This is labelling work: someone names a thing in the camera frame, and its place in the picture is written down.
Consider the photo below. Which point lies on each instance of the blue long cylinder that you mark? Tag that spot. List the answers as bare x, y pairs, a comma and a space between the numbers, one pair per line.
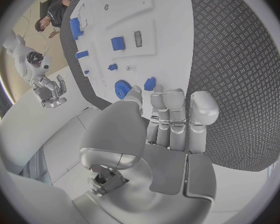
75, 28

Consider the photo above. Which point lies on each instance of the blue short cylinder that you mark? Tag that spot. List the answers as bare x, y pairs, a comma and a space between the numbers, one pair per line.
81, 54

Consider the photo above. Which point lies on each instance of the large blue gear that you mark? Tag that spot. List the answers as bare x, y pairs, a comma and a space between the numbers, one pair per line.
120, 88

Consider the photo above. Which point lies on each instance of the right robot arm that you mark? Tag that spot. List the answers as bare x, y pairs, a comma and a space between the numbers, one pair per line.
20, 59

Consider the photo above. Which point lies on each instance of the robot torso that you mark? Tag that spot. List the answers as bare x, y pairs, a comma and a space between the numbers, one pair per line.
25, 125

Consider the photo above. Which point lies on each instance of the blue rectangular block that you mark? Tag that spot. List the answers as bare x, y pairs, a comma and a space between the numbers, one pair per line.
117, 43

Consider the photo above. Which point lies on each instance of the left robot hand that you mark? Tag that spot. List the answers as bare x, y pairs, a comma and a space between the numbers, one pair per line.
121, 130

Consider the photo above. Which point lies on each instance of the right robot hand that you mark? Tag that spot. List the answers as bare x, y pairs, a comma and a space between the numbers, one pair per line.
46, 93

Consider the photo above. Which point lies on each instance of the small blue gear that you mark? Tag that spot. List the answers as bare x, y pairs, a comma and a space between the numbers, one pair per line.
149, 84

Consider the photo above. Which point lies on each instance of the person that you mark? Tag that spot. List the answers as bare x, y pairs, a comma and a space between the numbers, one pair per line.
56, 13

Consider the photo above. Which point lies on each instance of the white task board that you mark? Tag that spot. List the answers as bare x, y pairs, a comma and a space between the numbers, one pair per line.
130, 13

